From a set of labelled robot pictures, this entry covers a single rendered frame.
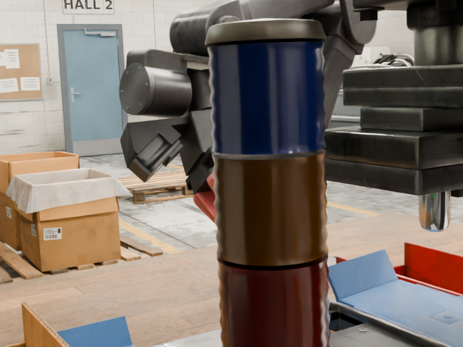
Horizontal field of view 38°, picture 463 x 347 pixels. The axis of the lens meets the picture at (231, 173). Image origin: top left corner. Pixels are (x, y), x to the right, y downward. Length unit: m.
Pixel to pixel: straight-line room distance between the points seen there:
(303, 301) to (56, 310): 0.69
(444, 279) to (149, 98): 0.42
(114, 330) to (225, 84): 0.50
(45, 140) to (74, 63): 1.35
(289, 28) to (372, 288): 0.43
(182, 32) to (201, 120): 0.12
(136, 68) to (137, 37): 11.18
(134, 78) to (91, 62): 10.88
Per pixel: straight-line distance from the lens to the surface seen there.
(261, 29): 0.20
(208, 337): 0.70
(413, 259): 0.91
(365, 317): 0.55
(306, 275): 0.22
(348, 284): 0.60
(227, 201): 0.21
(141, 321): 0.82
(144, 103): 0.72
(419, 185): 0.42
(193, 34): 0.78
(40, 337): 0.65
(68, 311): 0.88
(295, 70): 0.21
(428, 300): 0.58
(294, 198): 0.21
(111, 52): 11.72
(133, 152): 0.72
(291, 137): 0.21
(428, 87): 0.46
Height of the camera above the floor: 1.18
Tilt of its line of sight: 8 degrees down
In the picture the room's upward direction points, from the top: 2 degrees counter-clockwise
